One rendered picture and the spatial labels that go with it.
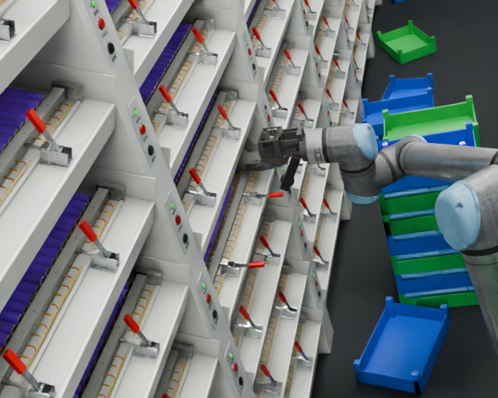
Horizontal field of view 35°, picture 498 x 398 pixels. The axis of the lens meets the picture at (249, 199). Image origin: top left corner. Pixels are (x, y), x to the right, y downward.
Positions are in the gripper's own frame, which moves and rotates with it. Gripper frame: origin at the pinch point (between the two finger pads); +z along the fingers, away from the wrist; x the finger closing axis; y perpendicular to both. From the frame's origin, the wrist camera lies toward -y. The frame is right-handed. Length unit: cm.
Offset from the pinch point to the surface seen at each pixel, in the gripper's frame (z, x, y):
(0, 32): -6, 82, 74
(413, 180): -41, -25, -28
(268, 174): -7.2, -2.0, -6.1
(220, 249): -3.5, 33.7, -2.1
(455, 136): -54, -45, -27
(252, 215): -6.7, 16.3, -5.9
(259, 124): -7.0, -6.9, 6.4
